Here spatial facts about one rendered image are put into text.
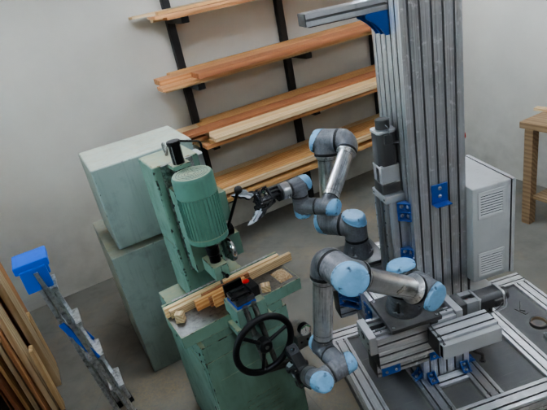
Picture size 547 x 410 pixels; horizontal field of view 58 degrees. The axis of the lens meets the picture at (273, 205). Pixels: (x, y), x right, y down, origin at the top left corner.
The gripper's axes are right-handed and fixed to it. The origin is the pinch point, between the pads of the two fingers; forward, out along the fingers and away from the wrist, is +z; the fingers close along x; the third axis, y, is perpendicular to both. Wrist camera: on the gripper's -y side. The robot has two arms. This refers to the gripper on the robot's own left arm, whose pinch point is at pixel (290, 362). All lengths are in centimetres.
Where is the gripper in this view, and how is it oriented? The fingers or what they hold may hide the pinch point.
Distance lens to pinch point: 217.5
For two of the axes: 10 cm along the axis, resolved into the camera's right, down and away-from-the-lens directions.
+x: 8.6, -3.9, 3.3
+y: 4.1, 9.1, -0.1
